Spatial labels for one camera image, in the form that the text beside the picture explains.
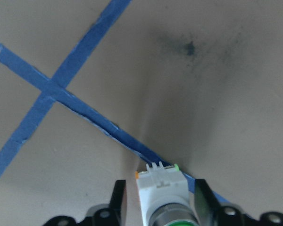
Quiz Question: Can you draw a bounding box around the grey push button green cap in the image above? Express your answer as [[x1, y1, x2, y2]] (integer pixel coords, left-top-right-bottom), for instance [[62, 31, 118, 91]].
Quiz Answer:
[[134, 161, 200, 226]]

